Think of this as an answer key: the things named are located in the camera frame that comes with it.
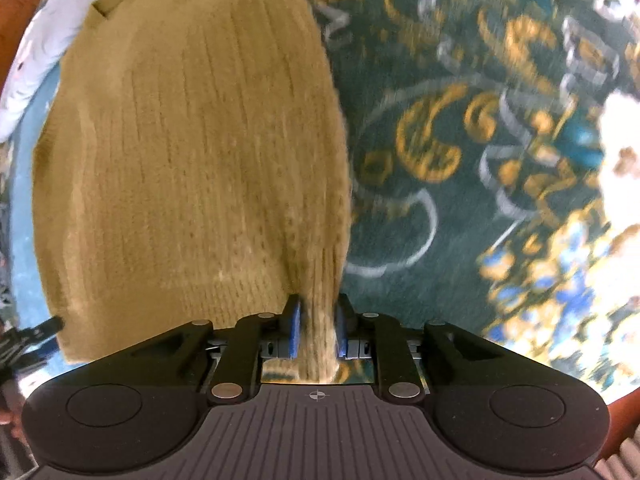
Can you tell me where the mustard yellow knit sweater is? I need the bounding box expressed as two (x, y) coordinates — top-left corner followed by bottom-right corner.
(32, 0), (350, 382)

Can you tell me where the teal floral bed sheet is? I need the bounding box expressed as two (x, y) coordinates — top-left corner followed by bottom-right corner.
(0, 0), (640, 406)

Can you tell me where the light blue floral quilt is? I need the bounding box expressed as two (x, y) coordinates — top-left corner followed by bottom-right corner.
(1, 0), (163, 152)

